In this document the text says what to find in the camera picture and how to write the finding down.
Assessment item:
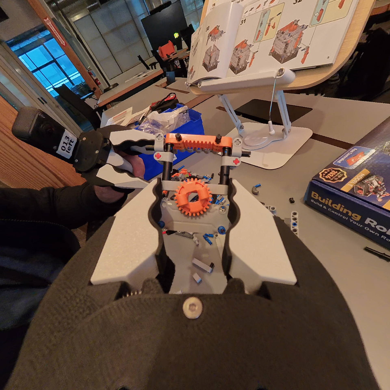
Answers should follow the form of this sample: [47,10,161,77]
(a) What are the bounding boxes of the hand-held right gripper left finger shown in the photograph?
[90,179,167,286]

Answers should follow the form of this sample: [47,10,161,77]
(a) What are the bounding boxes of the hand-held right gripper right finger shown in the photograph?
[223,179,298,286]

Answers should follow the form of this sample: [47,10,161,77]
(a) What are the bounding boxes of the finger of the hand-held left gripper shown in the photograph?
[96,153,153,191]
[109,124,165,154]

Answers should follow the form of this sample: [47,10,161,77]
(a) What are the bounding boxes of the orange gear frame assembly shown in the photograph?
[153,133,250,245]

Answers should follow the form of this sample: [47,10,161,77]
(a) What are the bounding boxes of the person's left forearm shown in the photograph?
[0,183,116,262]

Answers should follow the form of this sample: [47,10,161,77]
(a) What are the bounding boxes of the person's left hand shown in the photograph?
[92,185,136,209]

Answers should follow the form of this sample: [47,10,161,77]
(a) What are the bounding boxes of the clear plastic bags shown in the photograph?
[137,104,191,139]

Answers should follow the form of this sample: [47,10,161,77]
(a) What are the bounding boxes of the blue plastic bin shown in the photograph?
[130,107,206,181]

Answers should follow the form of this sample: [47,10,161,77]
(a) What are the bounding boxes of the blue robot kit box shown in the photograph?
[304,116,390,247]

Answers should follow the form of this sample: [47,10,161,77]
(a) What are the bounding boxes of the white book stand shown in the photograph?
[186,0,378,170]

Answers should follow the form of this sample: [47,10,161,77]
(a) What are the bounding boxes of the black connector pin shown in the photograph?
[365,246,390,262]

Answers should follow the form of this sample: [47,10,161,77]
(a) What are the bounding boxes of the black monitor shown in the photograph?
[142,3,189,49]

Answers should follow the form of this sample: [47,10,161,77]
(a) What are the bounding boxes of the black desk pad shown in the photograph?
[235,100,312,122]

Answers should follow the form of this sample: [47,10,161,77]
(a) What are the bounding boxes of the instruction booklet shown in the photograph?
[186,0,360,86]

